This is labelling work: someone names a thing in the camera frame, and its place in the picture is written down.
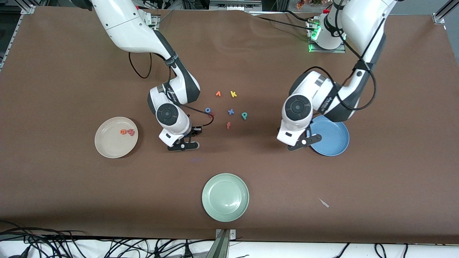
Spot blue plate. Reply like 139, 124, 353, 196
308, 115, 350, 157

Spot beige brown plate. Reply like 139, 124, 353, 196
94, 116, 139, 159

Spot pale green plate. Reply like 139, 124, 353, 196
202, 173, 250, 223

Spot brown table cover sheet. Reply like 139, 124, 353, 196
0, 5, 459, 245

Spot orange artificial flowers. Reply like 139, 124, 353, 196
296, 0, 323, 9

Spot grey metal equipment box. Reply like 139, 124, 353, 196
209, 0, 262, 11

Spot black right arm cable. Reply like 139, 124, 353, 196
128, 50, 215, 129

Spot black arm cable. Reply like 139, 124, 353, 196
128, 50, 215, 129
298, 0, 386, 111

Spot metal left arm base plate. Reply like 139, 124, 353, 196
308, 20, 347, 53

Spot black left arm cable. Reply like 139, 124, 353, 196
298, 0, 386, 111

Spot black cable on table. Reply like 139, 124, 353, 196
247, 10, 316, 36

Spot aluminium camera post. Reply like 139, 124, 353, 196
206, 229, 237, 258

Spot black cable tangle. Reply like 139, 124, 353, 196
0, 220, 216, 258

